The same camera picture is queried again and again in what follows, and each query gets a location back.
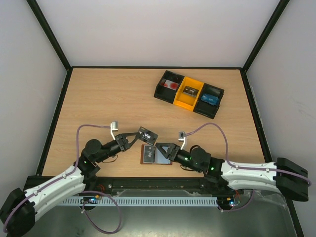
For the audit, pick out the blue credit card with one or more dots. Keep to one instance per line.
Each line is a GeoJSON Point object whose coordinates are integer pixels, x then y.
{"type": "Point", "coordinates": [210, 99]}

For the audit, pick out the black bin left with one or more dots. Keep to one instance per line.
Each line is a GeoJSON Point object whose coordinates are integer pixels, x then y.
{"type": "Point", "coordinates": [166, 94]}

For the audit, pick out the black bin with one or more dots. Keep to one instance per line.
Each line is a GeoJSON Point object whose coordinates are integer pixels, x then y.
{"type": "Point", "coordinates": [166, 94]}
{"type": "Point", "coordinates": [206, 109]}

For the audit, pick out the red white card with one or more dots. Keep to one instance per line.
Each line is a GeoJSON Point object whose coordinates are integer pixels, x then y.
{"type": "Point", "coordinates": [169, 84]}

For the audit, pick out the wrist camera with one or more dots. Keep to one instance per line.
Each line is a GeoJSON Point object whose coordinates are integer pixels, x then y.
{"type": "Point", "coordinates": [182, 137]}
{"type": "Point", "coordinates": [113, 127]}

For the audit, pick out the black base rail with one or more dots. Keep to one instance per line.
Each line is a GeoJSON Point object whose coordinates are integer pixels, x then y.
{"type": "Point", "coordinates": [111, 185]}

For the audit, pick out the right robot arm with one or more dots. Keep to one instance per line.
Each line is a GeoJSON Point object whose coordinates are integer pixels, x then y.
{"type": "Point", "coordinates": [283, 176]}

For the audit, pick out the brown leather card holder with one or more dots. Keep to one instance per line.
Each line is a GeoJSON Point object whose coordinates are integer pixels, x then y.
{"type": "Point", "coordinates": [159, 159]}

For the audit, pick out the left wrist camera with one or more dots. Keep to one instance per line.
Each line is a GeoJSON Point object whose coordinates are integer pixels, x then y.
{"type": "Point", "coordinates": [113, 127]}

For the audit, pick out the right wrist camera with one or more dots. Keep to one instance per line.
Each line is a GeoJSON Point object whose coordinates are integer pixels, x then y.
{"type": "Point", "coordinates": [182, 137]}

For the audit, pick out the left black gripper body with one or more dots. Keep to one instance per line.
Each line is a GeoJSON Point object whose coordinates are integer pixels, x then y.
{"type": "Point", "coordinates": [118, 138]}

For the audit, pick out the dark vip card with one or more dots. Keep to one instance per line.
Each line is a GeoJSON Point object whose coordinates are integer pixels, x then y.
{"type": "Point", "coordinates": [148, 154]}
{"type": "Point", "coordinates": [147, 136]}

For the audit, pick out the blue slotted cable duct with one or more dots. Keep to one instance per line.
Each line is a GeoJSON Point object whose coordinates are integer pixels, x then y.
{"type": "Point", "coordinates": [143, 201]}

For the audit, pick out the yellow bin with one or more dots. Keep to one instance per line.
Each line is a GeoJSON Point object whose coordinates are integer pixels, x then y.
{"type": "Point", "coordinates": [185, 101]}

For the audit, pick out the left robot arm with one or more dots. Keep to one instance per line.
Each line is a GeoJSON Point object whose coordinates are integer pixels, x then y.
{"type": "Point", "coordinates": [22, 209]}

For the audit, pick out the black bin right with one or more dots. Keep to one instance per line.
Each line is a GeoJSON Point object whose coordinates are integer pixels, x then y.
{"type": "Point", "coordinates": [206, 109]}

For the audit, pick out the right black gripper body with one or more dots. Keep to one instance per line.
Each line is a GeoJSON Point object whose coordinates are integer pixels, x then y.
{"type": "Point", "coordinates": [173, 151]}

